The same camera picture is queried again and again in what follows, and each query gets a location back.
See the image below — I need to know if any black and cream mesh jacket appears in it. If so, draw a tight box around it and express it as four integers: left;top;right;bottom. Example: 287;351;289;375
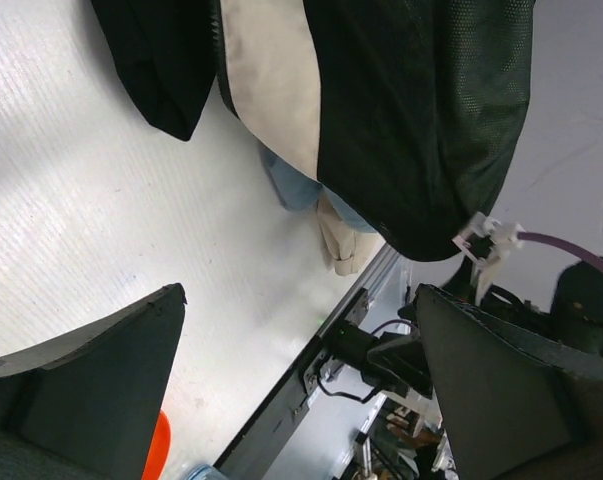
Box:
211;1;534;262

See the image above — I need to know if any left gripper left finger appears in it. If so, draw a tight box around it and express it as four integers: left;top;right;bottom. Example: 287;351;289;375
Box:
0;283;186;479

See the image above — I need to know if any black cloth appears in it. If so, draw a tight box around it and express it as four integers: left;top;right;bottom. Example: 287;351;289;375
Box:
91;0;216;141

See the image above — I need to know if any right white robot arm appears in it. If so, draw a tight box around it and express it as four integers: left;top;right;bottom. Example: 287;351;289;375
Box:
328;322;434;399

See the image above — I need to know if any orange plate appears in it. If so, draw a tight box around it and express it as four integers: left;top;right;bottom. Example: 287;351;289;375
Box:
141;410;172;480

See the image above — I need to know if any light blue cloth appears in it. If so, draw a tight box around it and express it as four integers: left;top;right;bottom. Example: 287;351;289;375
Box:
260;144;375;233

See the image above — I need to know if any blue transparent cup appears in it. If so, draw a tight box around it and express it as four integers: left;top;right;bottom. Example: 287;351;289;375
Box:
183;464;228;480

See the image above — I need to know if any aluminium frame rail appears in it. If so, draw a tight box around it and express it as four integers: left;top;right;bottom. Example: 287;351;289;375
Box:
350;244;412;301

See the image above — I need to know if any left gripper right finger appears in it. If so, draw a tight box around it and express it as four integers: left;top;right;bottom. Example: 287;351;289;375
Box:
416;285;603;479

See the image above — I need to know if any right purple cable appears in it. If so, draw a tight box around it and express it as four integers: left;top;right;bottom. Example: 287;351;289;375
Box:
370;232;603;341

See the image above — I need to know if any white cloth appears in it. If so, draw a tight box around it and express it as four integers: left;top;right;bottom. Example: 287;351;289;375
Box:
317;195;381;277

